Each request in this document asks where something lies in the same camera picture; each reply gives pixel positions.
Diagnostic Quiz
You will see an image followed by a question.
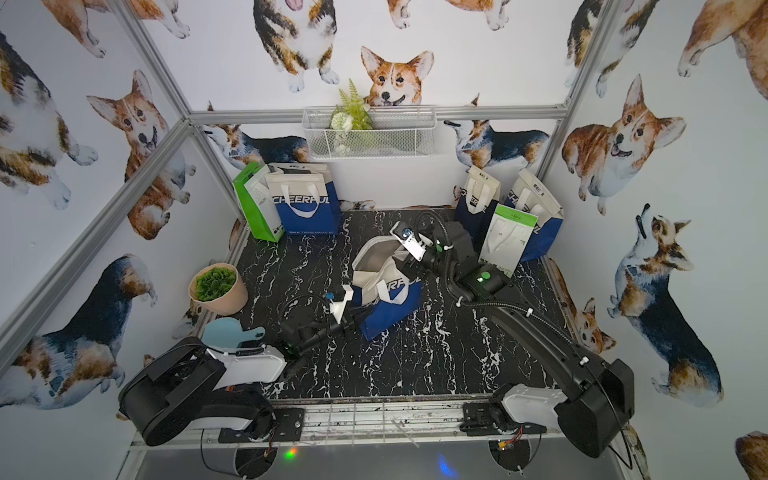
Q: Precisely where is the green white bag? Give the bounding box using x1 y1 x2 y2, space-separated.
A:
234 163 285 243
480 204 538 276

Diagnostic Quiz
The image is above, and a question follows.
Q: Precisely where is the blue white bag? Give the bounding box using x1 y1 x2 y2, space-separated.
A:
265 163 342 235

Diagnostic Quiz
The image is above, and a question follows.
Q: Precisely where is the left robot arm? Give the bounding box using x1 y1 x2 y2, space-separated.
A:
118 307 370 446

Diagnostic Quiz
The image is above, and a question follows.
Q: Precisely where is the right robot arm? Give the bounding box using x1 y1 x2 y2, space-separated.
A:
409 210 635 458

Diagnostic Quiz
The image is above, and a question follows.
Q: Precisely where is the light blue cutting board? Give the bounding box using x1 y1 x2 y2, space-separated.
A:
202 317 266 351

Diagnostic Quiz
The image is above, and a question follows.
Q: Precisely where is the potted green plant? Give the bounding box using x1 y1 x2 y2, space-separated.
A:
188 263 249 316

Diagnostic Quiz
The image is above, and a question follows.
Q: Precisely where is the fern and white flower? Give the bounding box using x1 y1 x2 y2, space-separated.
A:
329 80 375 155

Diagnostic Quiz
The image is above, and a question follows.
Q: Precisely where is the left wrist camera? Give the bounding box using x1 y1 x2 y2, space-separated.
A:
326 284 354 324

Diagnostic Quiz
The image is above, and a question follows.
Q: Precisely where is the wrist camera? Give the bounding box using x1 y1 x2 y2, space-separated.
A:
390 221 432 262
326 284 354 324

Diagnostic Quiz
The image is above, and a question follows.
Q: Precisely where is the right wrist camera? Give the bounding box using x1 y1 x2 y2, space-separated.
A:
390 221 432 262

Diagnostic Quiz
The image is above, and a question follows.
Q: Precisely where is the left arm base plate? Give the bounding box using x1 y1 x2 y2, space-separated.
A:
218 408 306 444

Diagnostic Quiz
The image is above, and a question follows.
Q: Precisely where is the white wire basket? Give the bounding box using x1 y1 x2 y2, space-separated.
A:
302 106 437 160

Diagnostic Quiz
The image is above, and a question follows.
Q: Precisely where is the aluminium front rail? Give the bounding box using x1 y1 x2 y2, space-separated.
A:
128 392 628 451

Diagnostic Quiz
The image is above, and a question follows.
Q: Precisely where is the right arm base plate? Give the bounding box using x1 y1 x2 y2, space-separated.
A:
459 402 547 437

